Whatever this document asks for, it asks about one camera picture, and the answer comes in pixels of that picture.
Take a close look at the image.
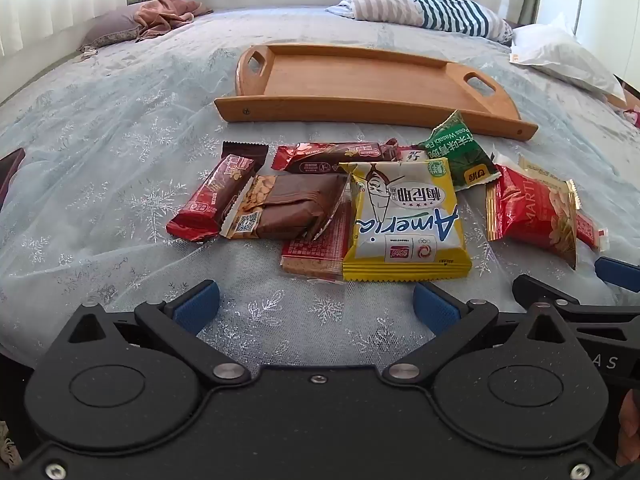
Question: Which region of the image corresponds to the striped pillow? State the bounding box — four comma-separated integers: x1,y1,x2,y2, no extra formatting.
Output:
325,0,514,43

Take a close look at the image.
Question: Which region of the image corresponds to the bed with grey sheet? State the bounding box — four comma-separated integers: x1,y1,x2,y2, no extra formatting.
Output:
0,2,640,381

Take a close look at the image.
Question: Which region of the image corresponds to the white pillow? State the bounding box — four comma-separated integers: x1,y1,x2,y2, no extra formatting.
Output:
510,12,628,108

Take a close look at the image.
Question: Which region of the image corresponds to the wooden serving tray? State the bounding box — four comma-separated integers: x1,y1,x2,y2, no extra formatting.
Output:
214,44,540,142

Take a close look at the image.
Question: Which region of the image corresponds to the pink crumpled cloth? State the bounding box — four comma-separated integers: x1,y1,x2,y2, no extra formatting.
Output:
134,0,215,42

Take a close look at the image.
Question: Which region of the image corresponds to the brown peanut bar packet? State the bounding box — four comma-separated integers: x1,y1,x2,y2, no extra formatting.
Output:
219,174,351,242

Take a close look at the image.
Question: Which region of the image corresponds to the yellow and white biscuit packet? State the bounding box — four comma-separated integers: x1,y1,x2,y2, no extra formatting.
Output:
341,157,473,282

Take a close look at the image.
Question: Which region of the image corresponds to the white wardrobe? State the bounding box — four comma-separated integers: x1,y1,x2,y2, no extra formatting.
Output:
537,0,640,91

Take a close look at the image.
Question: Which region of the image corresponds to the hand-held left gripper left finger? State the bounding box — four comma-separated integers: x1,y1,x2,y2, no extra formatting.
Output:
65,280,251,386

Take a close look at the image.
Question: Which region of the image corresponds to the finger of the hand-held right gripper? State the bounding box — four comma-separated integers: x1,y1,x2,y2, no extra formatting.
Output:
595,256,640,292
512,274,640,322

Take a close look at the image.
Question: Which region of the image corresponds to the mauve pillow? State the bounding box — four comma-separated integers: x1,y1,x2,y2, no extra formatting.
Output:
77,1,151,53

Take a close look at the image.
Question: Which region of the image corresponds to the red nut snack packet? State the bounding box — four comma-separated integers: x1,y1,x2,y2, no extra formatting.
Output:
486,164,581,271

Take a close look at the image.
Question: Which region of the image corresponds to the dark red chocolate bar packet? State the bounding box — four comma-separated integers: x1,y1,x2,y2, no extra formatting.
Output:
166,141,269,242

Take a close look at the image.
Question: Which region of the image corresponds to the person's right hand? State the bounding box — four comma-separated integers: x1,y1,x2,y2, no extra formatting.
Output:
616,389,640,467

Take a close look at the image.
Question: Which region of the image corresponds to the dark maroon object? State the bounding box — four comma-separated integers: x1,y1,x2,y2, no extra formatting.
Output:
0,147,26,211

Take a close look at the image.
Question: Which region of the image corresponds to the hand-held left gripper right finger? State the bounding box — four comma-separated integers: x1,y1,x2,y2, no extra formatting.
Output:
382,281,571,386

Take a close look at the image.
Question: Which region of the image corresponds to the green pea snack packet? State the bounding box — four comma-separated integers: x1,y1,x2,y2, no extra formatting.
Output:
417,110,502,192

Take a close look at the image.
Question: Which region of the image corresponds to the small red snack packet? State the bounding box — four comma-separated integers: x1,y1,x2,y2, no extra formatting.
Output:
575,210,612,252

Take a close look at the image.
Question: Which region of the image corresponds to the long maroon snack bar packet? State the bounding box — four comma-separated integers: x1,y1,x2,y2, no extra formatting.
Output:
271,141,401,176

